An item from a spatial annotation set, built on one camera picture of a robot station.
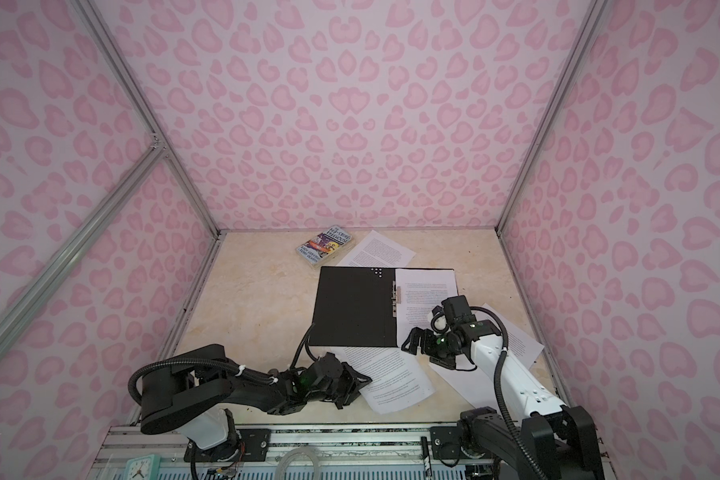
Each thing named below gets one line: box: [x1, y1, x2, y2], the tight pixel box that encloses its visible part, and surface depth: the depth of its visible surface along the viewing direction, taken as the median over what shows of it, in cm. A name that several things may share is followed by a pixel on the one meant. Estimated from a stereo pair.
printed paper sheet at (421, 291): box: [395, 269, 459, 348], surface depth 103 cm
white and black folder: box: [309, 266, 459, 347], surface depth 103 cm
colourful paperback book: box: [296, 225, 354, 267], surface depth 116 cm
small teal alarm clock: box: [125, 454, 161, 480], surface depth 70 cm
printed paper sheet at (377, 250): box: [337, 230, 417, 267], surface depth 116 cm
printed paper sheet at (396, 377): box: [330, 346, 436, 414], surface depth 86 cm
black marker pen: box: [420, 436, 433, 480], surface depth 72 cm
